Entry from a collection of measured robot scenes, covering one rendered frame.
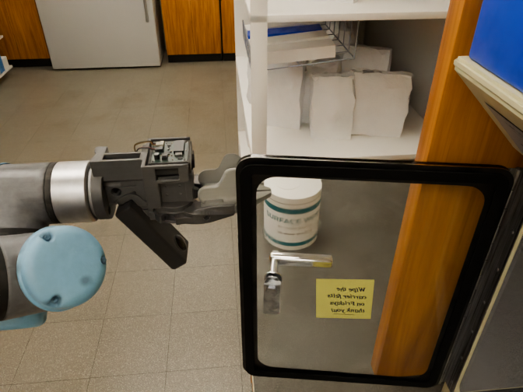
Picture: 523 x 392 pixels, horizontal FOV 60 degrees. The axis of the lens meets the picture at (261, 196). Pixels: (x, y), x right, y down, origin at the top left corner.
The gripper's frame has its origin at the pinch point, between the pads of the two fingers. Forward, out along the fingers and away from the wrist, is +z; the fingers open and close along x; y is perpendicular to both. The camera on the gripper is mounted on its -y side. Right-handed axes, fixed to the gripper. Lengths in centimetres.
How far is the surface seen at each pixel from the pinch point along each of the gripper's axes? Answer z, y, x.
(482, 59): 17.6, 20.8, -11.6
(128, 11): -93, -72, 448
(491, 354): 30.8, -20.5, -11.8
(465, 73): 17.0, 19.2, -10.5
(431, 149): 19.6, 7.5, -3.2
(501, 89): 17.1, 19.9, -16.0
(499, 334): 30.6, -16.2, -11.8
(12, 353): -98, -131, 83
